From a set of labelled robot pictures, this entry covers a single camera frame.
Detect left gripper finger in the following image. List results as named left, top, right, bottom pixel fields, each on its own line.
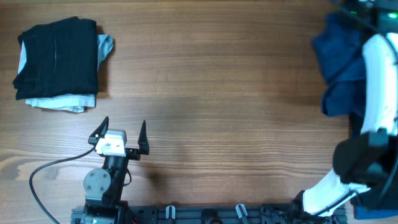
left=91, top=116, right=109, bottom=139
left=137, top=120, right=149, bottom=151

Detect navy blue shorts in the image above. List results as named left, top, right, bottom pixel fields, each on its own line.
left=312, top=12, right=366, bottom=117

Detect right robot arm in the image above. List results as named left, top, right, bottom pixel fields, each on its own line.
left=286, top=1, right=397, bottom=222

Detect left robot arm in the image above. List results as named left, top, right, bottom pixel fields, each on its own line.
left=79, top=117, right=150, bottom=224

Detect folded white grey shirt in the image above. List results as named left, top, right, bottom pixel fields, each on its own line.
left=25, top=34, right=114, bottom=113

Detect folded black shirt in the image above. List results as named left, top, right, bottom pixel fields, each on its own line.
left=12, top=17, right=98, bottom=100

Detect blue shirt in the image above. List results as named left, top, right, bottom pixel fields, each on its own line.
left=353, top=206, right=398, bottom=220

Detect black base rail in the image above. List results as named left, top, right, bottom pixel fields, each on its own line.
left=70, top=204, right=348, bottom=224

